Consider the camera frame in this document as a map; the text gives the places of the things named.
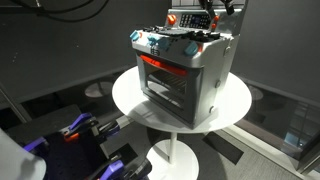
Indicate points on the purple black clamp upper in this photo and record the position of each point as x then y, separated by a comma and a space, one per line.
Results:
85, 122

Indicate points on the purple black clamp lower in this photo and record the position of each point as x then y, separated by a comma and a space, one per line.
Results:
115, 169

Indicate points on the purple black clamp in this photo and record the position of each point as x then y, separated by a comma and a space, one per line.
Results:
85, 122
115, 169

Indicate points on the black breadboard mounting plate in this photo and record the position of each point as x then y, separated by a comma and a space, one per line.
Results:
36, 150

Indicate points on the round white table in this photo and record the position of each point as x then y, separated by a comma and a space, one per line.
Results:
172, 159

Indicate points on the grey toy cooker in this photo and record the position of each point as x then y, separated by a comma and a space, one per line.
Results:
184, 64

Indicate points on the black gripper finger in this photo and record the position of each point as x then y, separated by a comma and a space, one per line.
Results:
208, 6
229, 7

